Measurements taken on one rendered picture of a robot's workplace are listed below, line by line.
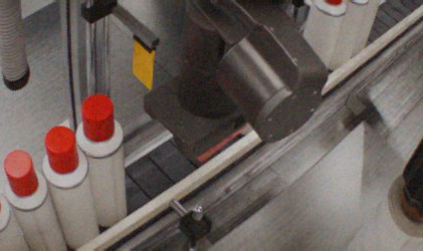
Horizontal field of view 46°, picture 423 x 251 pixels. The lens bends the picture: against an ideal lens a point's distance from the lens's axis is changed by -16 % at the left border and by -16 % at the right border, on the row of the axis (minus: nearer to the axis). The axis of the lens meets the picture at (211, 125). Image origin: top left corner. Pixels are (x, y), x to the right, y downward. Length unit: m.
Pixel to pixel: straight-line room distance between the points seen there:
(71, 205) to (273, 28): 0.28
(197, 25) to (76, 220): 0.27
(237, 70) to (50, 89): 0.53
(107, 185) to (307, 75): 0.29
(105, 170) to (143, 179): 0.16
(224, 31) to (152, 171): 0.35
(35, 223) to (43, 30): 0.52
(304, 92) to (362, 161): 0.42
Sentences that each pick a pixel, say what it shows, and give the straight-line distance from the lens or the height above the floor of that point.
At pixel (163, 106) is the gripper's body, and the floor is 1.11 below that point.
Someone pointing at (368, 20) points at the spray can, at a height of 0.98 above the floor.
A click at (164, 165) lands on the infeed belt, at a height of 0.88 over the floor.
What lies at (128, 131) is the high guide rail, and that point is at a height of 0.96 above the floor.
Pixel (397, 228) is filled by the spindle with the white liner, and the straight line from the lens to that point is 0.55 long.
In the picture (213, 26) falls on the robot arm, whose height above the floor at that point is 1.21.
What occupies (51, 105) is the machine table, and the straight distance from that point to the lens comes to 0.87.
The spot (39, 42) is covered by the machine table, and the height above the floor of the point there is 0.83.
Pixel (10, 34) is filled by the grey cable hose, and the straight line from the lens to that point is 0.52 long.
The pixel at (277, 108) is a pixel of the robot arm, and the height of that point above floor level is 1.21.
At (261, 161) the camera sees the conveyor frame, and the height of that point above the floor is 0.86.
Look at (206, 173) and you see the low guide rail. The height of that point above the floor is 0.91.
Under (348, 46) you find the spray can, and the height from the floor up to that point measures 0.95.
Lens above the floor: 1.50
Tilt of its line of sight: 52 degrees down
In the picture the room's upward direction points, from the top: 10 degrees clockwise
